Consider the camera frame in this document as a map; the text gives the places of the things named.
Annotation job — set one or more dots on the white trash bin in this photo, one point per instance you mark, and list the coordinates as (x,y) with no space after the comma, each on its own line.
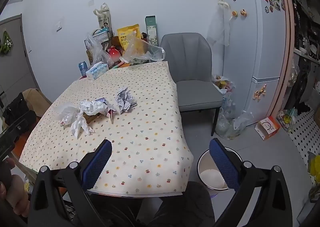
(212,177)

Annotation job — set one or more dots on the grey upholstered chair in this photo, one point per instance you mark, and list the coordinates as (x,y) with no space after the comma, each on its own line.
(190,62)

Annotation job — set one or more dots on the floral tablecloth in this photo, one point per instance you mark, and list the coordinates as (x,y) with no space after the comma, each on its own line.
(140,127)

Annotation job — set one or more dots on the person's dark trousers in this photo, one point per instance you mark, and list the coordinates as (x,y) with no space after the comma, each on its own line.
(190,202)

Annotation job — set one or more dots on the plastic bag of snacks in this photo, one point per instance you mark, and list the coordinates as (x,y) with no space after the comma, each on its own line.
(222,84)

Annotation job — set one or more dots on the cream paper bag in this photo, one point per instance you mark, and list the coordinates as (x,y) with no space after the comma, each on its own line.
(103,18)

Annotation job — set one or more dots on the green plush ornament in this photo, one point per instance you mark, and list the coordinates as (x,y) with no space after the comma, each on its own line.
(5,42)

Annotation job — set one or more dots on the person's left hand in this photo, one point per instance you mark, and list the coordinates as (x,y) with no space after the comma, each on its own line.
(19,192)

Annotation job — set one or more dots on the printed paper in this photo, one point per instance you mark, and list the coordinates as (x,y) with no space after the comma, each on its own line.
(124,99)

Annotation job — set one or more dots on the orange round magnet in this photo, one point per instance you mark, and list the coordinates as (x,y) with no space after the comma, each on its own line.
(234,13)

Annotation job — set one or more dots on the gold red hanging magnet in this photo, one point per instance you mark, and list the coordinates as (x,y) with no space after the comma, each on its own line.
(260,92)

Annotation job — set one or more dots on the yellow snack bag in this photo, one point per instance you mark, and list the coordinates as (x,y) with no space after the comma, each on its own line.
(125,36)

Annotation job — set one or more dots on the hanging clear plastic cover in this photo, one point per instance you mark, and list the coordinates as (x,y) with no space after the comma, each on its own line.
(220,29)

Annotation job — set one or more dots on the blue drink can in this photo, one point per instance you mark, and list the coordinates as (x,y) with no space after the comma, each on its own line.
(82,68)

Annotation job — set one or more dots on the white tissue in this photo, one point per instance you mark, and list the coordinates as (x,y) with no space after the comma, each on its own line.
(80,124)
(92,107)

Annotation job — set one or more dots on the brown cardboard piece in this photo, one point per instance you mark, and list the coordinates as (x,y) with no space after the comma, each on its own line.
(92,118)

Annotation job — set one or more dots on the white fridge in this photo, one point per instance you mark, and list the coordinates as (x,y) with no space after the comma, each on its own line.
(257,49)

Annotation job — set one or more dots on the kitchen shelf with dishes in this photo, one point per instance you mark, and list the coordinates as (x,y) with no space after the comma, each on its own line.
(306,37)

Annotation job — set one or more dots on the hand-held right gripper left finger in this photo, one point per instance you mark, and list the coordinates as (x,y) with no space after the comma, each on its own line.
(97,164)

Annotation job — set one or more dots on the purple snack packet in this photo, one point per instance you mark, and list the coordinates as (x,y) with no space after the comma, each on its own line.
(108,111)

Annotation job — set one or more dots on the blue tissue box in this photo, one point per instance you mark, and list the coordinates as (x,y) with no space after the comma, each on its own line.
(96,71)

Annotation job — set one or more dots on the plastic bag of bottles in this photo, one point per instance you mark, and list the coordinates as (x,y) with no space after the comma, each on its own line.
(232,122)

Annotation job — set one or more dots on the tall green box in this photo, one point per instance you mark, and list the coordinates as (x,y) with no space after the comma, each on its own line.
(152,29)

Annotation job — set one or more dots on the grey cabinet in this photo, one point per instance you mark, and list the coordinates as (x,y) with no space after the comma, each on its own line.
(15,67)

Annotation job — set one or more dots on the red pot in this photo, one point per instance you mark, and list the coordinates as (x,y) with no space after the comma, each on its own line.
(114,53)

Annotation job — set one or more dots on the crinkled clear plastic bag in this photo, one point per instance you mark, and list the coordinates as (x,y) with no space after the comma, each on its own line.
(98,54)

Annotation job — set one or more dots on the white dotted floor mat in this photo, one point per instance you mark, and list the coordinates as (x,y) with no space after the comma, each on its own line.
(306,132)

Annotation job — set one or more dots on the orange white cardboard box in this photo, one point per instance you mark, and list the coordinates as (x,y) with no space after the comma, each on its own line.
(268,127)

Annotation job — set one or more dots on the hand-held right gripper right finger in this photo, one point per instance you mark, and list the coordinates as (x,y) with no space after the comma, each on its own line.
(222,164)

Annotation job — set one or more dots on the black bag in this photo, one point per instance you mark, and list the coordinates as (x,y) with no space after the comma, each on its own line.
(18,109)

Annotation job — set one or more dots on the colourful printed bag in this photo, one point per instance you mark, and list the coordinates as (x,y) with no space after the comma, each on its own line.
(287,119)

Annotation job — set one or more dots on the large clear plastic bag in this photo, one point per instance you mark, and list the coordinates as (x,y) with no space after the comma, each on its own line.
(140,51)

